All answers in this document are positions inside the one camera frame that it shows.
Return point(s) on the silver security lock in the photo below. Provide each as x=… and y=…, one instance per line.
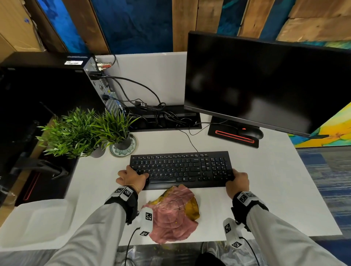
x=103, y=65

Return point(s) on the brown cardboard box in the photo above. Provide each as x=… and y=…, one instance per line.
x=16, y=27

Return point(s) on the person's black trousers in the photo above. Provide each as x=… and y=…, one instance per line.
x=208, y=260

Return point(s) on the marker wristband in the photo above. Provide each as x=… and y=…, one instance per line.
x=244, y=205
x=126, y=200

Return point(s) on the black computer mouse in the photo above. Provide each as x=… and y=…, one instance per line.
x=253, y=133

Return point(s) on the person's right forearm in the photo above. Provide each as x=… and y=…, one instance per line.
x=288, y=241

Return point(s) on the left marker wristband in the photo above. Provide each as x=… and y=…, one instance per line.
x=126, y=200

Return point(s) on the white partition panel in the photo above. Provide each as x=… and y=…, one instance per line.
x=153, y=71

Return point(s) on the grassy green plant dark pot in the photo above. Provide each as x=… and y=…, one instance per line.
x=115, y=126

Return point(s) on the black desktop computer tower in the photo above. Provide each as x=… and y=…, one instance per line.
x=49, y=82

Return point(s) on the black keyboard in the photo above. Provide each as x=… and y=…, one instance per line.
x=186, y=167

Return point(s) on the clear plastic floor sheet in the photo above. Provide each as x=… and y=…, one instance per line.
x=164, y=255

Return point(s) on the black monitor with white label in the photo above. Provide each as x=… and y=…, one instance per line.
x=19, y=131

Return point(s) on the yellow and green cleaning cloth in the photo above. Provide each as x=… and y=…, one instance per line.
x=172, y=216

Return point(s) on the person's silver right shoe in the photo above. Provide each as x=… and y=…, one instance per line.
x=212, y=248

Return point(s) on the bushy green plant grey pot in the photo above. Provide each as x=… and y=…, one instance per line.
x=71, y=134

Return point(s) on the person's left hand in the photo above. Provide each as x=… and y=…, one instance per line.
x=134, y=178

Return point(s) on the black monitor with red-striped stand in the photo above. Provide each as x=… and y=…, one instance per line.
x=260, y=82

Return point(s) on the person's right hand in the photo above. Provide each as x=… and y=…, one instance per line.
x=238, y=183

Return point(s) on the patterned round saucer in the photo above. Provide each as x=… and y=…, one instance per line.
x=131, y=149

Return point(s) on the small black labelled adapter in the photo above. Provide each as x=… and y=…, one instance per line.
x=142, y=104

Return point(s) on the person's left forearm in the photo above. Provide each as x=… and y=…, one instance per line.
x=90, y=238

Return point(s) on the right marker wristband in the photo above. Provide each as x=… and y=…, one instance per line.
x=244, y=205

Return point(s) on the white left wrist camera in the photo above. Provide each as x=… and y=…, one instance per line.
x=146, y=222

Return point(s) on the translucent plastic container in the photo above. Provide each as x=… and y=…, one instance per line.
x=35, y=222

